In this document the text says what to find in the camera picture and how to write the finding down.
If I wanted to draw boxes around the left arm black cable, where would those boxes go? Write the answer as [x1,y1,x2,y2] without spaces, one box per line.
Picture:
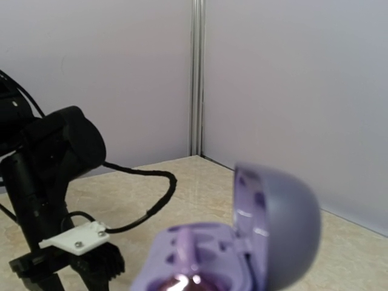
[0,69,178,234]

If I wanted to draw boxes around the left aluminium frame post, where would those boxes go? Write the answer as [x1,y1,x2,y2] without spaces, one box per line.
[189,0,206,156]

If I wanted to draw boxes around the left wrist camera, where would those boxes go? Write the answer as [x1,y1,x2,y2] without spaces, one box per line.
[39,221,125,290]

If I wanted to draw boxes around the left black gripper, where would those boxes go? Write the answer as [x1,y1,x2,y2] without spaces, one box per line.
[8,242,79,291]

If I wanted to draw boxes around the grey oval earbud case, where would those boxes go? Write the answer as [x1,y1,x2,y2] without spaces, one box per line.
[130,163,321,290]

